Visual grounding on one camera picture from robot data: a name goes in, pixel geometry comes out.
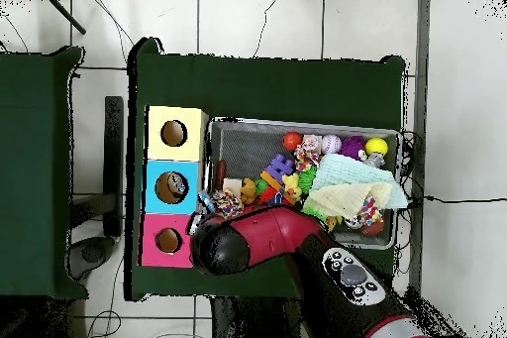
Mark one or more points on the cream knitted cloth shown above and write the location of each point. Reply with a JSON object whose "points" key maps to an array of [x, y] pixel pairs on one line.
{"points": [[352, 198]]}

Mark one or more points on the multicoloured patterned cloth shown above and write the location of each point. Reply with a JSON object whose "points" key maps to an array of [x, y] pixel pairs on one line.
{"points": [[371, 211]]}

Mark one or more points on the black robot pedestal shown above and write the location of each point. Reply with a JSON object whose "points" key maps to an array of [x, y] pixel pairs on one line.
{"points": [[253, 322]]}

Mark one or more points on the plain wooden cube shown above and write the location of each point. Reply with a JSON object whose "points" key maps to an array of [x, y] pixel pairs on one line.
{"points": [[232, 186]]}

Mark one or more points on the dark red sausage toy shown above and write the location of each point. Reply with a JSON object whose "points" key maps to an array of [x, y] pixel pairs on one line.
{"points": [[219, 174]]}

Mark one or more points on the grey round stand base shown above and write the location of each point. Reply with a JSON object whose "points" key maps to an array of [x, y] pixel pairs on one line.
{"points": [[95, 252]]}

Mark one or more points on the white baseball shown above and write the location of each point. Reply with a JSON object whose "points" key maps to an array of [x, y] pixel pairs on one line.
{"points": [[331, 144]]}

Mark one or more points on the purple plastic building block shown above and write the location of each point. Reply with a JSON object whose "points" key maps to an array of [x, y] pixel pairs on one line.
{"points": [[279, 167]]}

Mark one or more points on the black panel stand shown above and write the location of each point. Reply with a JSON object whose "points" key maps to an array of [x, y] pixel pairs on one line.
{"points": [[114, 156]]}

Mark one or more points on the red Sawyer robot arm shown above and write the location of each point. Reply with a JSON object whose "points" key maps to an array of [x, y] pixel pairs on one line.
{"points": [[269, 231]]}

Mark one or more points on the wooden box with three holes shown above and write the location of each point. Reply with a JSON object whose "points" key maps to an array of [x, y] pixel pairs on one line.
{"points": [[170, 136]]}

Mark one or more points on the mint knitted cloth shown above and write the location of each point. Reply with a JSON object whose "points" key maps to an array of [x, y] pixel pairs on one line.
{"points": [[348, 173]]}

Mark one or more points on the purple monster toy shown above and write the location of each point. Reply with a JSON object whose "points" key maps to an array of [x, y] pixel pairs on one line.
{"points": [[352, 148]]}

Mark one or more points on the dark green tablecloth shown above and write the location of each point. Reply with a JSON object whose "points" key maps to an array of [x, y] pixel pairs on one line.
{"points": [[277, 92]]}

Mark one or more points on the clear shallow mesh bin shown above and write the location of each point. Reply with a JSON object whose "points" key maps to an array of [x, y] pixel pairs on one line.
{"points": [[226, 136]]}

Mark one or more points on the brown plush toy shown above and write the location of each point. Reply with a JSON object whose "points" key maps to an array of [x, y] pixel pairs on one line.
{"points": [[249, 191]]}

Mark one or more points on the black rod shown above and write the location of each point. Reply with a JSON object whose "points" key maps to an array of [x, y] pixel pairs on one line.
{"points": [[63, 11]]}

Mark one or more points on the red maraca rattle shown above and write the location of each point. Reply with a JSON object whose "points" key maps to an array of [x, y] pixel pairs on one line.
{"points": [[292, 140]]}

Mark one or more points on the yellow ball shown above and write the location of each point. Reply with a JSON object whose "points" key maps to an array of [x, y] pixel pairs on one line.
{"points": [[376, 146]]}

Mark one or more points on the dark green side cloth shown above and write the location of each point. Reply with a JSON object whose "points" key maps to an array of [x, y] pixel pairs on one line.
{"points": [[40, 116]]}

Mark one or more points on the floral patterned fabric knot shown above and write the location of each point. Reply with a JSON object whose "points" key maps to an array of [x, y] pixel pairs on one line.
{"points": [[310, 144]]}

